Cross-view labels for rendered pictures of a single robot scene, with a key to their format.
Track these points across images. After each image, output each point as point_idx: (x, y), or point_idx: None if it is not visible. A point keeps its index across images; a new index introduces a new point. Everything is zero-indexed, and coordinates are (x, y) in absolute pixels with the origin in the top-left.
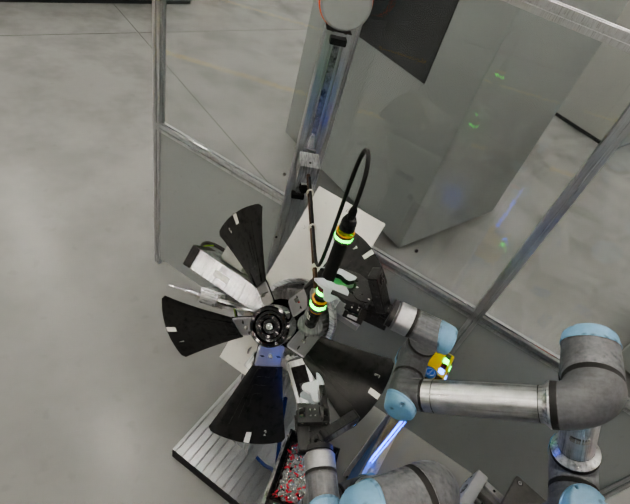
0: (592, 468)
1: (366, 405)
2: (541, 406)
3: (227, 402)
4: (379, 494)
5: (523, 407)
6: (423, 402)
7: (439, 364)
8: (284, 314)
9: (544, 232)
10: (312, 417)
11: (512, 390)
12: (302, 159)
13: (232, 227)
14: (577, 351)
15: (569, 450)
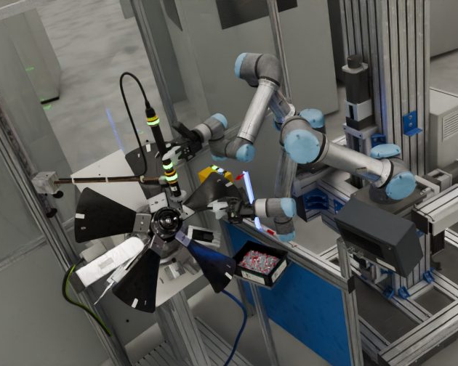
0: (294, 107)
1: (234, 189)
2: (269, 85)
3: (204, 272)
4: (293, 131)
5: (267, 92)
6: (249, 138)
7: (215, 171)
8: (165, 206)
9: (163, 83)
10: (236, 205)
11: (257, 94)
12: (41, 179)
13: (83, 224)
14: (248, 64)
15: (284, 110)
